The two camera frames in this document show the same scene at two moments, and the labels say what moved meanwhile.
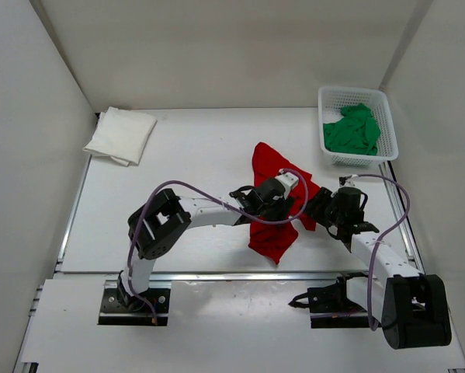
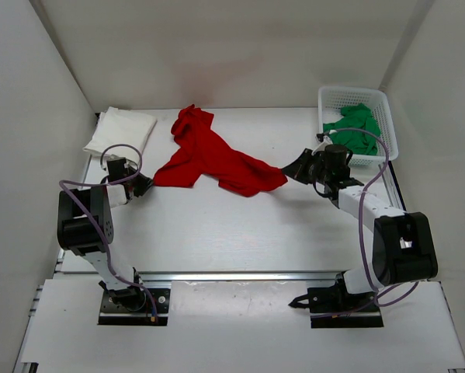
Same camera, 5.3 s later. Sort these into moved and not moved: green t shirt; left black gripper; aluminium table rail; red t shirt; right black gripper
Moved: left black gripper; red t shirt; right black gripper
Not moved: aluminium table rail; green t shirt
